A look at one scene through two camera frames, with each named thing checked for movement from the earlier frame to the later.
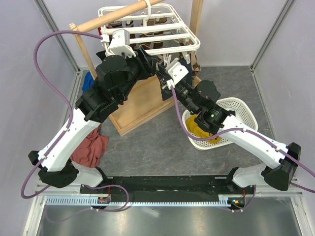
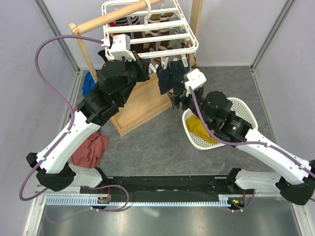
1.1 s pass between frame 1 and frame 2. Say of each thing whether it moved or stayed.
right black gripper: moved
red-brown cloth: stayed
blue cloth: stayed
